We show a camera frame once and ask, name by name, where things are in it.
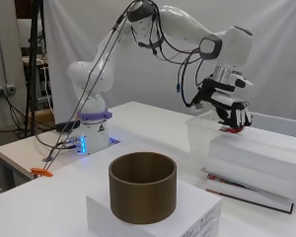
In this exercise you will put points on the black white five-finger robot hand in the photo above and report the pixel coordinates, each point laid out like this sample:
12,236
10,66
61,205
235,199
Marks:
225,98

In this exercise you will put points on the black tripod stand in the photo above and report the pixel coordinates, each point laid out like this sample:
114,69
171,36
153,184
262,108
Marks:
34,49

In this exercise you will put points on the orange clamp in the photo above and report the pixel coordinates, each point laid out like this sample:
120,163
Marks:
41,172

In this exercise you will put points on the black power adapter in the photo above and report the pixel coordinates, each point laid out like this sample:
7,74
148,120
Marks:
67,126

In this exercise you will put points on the white hanging sheet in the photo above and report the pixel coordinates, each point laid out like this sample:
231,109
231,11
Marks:
286,49

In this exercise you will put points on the white seven-joint robot arm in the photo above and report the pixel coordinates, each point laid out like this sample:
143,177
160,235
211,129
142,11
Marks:
88,75

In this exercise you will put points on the clear plastic box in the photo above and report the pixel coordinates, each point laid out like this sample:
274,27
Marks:
199,138

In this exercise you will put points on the book with coloured cover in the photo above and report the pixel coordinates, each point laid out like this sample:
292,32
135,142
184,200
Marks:
250,196

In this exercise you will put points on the red white snack packet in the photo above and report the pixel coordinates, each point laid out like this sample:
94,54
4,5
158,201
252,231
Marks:
233,130

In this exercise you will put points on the brown round tub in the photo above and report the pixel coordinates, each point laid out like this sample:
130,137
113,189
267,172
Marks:
143,194

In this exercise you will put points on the brown cardboard box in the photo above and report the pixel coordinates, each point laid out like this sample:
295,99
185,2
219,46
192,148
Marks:
44,117

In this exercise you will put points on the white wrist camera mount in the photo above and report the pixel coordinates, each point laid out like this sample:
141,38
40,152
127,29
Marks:
243,81

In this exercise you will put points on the white flat box stand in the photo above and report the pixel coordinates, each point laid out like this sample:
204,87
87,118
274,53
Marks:
200,204

